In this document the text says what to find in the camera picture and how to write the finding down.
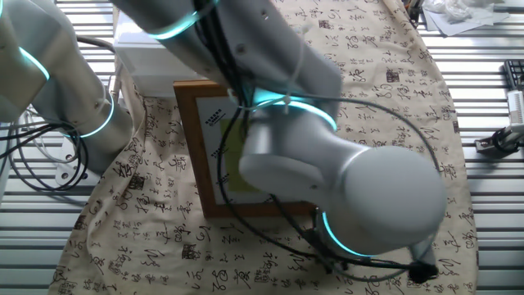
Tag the metal camera mount clamp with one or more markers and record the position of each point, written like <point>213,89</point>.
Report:
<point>489,143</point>

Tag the beige calligraphy print cloth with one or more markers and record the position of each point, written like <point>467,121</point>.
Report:
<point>389,82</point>

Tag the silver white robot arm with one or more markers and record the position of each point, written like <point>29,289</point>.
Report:
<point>368,196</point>

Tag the wooden picture frame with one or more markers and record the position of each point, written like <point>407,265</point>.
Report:
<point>188,143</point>

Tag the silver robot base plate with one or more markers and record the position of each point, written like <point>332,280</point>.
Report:
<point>65,172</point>

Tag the white plastic drawer box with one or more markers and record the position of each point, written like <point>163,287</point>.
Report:
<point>143,69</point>

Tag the white paper sheets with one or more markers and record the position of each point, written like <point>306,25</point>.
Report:
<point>458,20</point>

